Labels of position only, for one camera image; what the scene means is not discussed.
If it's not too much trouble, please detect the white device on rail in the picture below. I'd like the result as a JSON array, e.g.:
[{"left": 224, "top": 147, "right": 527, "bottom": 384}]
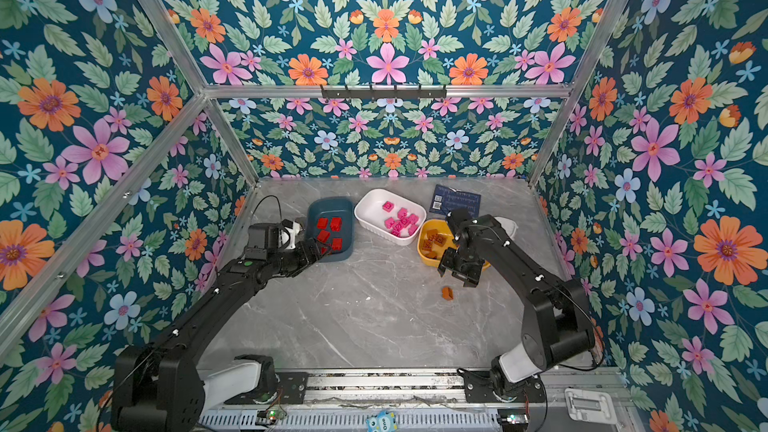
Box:
[{"left": 565, "top": 388, "right": 618, "bottom": 425}]

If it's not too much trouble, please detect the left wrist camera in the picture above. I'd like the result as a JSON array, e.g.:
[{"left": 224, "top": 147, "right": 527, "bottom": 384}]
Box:
[{"left": 245, "top": 219, "right": 303, "bottom": 253}]

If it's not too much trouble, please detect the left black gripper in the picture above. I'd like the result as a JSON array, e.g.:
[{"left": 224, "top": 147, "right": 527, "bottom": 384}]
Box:
[{"left": 266, "top": 236, "right": 332, "bottom": 276}]

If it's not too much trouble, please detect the teal plastic container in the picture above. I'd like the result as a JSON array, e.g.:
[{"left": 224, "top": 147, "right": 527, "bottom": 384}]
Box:
[{"left": 307, "top": 196, "right": 355, "bottom": 262}]

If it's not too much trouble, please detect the black hook rail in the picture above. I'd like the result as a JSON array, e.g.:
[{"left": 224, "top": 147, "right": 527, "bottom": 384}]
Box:
[{"left": 320, "top": 85, "right": 448, "bottom": 101}]

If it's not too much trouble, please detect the blue owl toy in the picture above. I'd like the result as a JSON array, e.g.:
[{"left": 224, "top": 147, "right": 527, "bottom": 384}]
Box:
[{"left": 366, "top": 411, "right": 399, "bottom": 432}]

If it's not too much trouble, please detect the pink lego brick cluster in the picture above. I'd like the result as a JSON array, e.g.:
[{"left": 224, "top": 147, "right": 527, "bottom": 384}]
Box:
[{"left": 384, "top": 217, "right": 403, "bottom": 237}]

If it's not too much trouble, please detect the small white round dish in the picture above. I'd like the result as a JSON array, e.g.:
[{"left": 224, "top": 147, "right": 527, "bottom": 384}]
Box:
[{"left": 495, "top": 216, "right": 518, "bottom": 240}]

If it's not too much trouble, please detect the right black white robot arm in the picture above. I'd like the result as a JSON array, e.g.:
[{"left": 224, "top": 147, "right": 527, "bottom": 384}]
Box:
[{"left": 438, "top": 208, "right": 597, "bottom": 400}]

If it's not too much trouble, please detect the pink double lego brick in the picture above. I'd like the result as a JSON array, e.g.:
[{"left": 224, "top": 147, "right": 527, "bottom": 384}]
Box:
[{"left": 397, "top": 208, "right": 419, "bottom": 227}]

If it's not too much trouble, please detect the yellow plastic container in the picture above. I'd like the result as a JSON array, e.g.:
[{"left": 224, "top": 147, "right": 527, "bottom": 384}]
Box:
[{"left": 417, "top": 219, "right": 457, "bottom": 267}]

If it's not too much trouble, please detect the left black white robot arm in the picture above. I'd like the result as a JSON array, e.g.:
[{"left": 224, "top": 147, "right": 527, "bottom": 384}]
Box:
[{"left": 110, "top": 238, "right": 330, "bottom": 431}]

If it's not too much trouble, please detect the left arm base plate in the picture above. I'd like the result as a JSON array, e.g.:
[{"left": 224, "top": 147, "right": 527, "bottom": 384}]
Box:
[{"left": 237, "top": 371, "right": 309, "bottom": 405}]

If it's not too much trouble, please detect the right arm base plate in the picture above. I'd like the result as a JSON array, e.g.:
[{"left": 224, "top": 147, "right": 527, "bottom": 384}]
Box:
[{"left": 456, "top": 368, "right": 547, "bottom": 404}]

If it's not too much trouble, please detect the dark blue printed card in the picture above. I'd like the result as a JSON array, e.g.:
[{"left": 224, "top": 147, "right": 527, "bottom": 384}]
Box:
[{"left": 429, "top": 184, "right": 481, "bottom": 218}]

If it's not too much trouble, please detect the white plastic container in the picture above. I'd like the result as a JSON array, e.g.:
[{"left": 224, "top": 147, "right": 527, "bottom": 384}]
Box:
[{"left": 354, "top": 188, "right": 427, "bottom": 246}]

